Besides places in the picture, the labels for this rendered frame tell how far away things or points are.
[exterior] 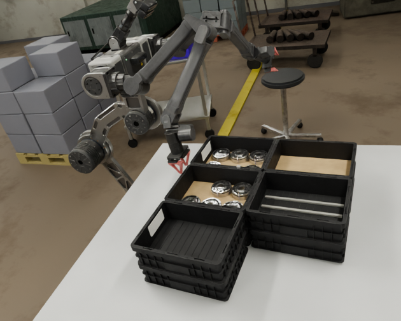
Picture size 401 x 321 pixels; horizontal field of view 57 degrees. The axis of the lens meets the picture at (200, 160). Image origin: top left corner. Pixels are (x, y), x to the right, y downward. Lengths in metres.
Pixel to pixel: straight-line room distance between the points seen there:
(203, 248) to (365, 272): 0.65
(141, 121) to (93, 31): 6.71
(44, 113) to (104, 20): 4.58
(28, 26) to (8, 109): 8.14
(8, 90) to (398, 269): 3.75
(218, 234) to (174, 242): 0.20
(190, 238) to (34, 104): 2.83
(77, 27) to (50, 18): 3.06
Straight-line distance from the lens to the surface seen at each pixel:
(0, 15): 12.98
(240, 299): 1.57
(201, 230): 1.67
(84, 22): 8.69
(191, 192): 1.90
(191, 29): 1.52
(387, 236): 1.81
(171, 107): 1.54
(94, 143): 2.38
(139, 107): 2.00
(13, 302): 3.05
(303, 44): 5.50
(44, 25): 12.04
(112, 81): 1.66
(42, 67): 4.39
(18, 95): 4.21
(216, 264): 1.38
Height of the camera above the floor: 1.96
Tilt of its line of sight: 32 degrees down
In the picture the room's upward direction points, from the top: 12 degrees counter-clockwise
